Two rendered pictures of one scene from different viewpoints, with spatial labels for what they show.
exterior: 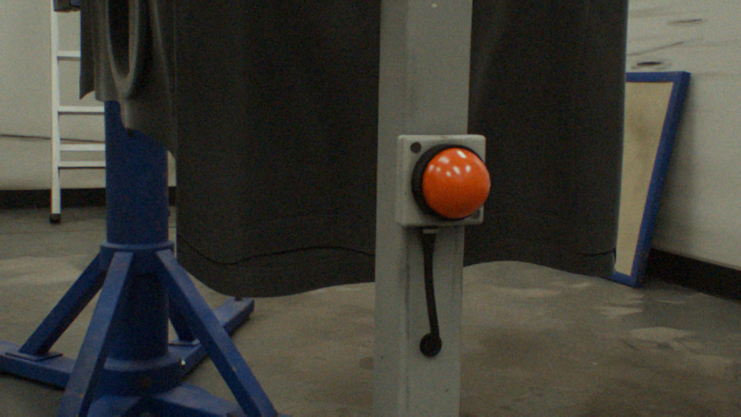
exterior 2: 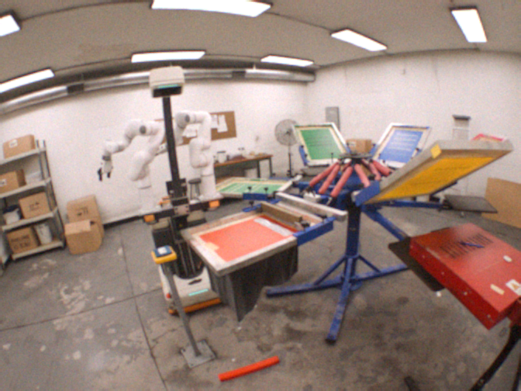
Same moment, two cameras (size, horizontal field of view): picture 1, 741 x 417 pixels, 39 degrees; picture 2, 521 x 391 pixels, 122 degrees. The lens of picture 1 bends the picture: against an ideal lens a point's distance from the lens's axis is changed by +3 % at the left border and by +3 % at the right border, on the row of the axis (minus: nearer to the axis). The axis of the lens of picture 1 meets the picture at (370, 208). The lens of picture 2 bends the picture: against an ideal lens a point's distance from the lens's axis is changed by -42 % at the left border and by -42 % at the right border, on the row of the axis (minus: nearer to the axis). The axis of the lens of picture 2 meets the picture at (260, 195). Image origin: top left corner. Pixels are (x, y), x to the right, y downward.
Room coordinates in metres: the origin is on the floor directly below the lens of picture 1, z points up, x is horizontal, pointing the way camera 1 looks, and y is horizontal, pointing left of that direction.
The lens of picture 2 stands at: (0.96, -1.32, 1.62)
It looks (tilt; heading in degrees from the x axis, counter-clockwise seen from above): 17 degrees down; 80
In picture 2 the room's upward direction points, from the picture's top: 5 degrees counter-clockwise
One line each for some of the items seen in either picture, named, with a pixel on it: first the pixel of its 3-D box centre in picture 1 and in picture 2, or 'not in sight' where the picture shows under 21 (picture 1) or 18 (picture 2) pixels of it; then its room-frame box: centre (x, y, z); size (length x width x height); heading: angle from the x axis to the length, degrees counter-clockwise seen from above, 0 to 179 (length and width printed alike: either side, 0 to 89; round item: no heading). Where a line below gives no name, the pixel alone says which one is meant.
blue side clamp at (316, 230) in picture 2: not in sight; (314, 231); (1.48, -0.09, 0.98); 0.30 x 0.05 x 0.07; 23
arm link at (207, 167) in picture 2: not in sight; (205, 164); (0.90, 0.38, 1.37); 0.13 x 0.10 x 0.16; 46
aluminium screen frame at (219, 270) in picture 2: not in sight; (254, 230); (1.15, 0.08, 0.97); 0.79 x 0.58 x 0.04; 23
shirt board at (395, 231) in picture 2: not in sight; (395, 230); (2.04, -0.18, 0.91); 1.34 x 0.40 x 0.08; 83
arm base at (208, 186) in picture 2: not in sight; (208, 185); (0.90, 0.40, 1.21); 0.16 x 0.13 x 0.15; 105
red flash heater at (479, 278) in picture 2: not in sight; (482, 265); (1.95, -0.92, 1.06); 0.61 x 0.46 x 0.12; 83
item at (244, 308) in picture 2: not in sight; (269, 278); (1.18, -0.13, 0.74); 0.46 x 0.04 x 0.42; 23
